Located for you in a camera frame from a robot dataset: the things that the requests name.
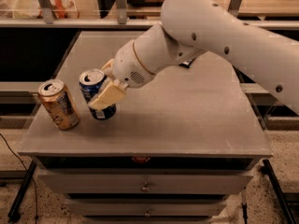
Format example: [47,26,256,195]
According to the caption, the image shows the grey drawer cabinet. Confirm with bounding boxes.
[20,32,272,224]

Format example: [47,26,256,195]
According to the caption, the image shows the upper drawer knob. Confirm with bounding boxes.
[141,182,150,193]

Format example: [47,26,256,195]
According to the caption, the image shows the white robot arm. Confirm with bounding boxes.
[88,0,299,114]

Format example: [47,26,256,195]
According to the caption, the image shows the metal shelf rail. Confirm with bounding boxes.
[0,0,299,30]

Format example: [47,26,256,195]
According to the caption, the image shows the black floor cable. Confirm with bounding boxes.
[0,133,39,224]

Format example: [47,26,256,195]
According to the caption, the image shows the orange white plastic bag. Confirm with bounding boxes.
[36,0,79,19]

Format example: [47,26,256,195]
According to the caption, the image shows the black right floor stand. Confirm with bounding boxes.
[261,159,299,224]

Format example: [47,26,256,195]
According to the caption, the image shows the black floor stand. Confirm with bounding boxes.
[261,159,299,224]
[7,161,36,224]

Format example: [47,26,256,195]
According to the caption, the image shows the blue pepsi can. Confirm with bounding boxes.
[79,68,116,120]

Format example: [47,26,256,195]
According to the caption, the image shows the dark blue snack bag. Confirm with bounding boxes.
[180,59,194,69]

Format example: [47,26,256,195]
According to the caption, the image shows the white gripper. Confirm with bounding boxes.
[88,40,155,110]

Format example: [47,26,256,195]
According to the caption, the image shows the orange soda can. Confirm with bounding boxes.
[38,79,79,130]

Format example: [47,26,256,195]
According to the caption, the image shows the black left floor stand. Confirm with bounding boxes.
[7,161,36,224]

